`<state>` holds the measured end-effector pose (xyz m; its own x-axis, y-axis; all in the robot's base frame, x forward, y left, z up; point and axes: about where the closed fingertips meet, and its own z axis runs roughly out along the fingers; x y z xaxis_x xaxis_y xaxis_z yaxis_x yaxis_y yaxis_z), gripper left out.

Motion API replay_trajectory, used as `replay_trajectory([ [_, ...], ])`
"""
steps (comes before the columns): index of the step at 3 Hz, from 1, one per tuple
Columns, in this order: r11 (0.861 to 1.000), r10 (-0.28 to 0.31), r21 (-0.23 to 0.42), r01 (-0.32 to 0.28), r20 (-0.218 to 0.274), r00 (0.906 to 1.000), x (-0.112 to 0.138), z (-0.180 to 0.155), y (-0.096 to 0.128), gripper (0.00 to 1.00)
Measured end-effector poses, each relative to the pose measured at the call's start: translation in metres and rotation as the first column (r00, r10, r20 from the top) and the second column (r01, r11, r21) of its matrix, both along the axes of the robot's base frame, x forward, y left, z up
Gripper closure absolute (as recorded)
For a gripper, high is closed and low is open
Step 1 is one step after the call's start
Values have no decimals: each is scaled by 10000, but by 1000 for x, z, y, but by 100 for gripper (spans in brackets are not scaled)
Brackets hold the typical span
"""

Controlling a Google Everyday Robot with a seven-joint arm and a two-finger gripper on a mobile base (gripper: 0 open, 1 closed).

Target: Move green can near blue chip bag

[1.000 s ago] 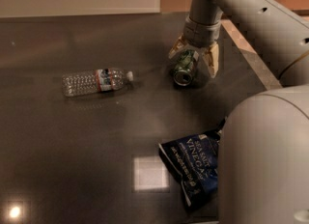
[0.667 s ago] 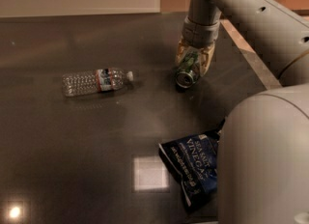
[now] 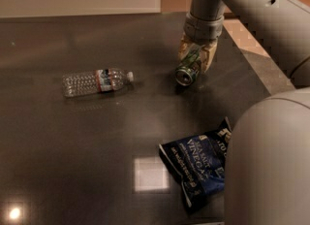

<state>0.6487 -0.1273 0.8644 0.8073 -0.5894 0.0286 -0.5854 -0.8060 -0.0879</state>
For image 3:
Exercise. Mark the green soda can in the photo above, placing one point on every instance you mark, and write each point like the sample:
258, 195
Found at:
189, 68

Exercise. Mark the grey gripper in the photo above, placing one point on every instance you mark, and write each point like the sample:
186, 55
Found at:
202, 28

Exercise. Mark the clear plastic water bottle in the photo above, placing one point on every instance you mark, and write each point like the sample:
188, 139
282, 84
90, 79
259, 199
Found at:
98, 81

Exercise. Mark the blue chip bag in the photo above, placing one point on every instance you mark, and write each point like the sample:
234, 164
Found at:
199, 162

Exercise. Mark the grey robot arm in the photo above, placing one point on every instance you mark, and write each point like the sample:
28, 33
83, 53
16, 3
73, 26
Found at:
267, 175

